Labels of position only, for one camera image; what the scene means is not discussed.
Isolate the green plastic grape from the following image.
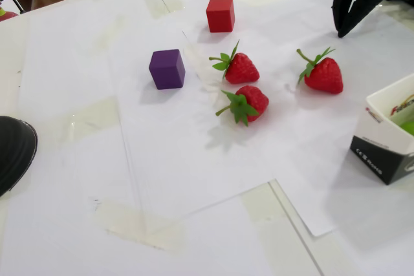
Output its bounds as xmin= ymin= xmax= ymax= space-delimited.
xmin=398 ymin=120 xmax=414 ymax=137

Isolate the white paper sheet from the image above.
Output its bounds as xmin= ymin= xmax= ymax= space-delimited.
xmin=182 ymin=0 xmax=414 ymax=237
xmin=106 ymin=32 xmax=279 ymax=235

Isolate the white black cardboard box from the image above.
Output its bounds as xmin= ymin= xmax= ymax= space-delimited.
xmin=349 ymin=73 xmax=414 ymax=186

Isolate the black round base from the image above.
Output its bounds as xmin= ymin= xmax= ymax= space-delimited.
xmin=0 ymin=115 xmax=39 ymax=198

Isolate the purple wooden cube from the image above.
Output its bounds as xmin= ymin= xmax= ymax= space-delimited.
xmin=148 ymin=48 xmax=186 ymax=90

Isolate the black hose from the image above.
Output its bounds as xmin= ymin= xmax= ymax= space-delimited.
xmin=0 ymin=0 xmax=25 ymax=15

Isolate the red plastic strawberry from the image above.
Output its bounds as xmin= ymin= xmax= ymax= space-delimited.
xmin=208 ymin=39 xmax=261 ymax=85
xmin=215 ymin=85 xmax=270 ymax=127
xmin=296 ymin=47 xmax=344 ymax=95

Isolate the red wooden cube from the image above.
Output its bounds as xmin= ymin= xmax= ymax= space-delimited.
xmin=206 ymin=0 xmax=236 ymax=34

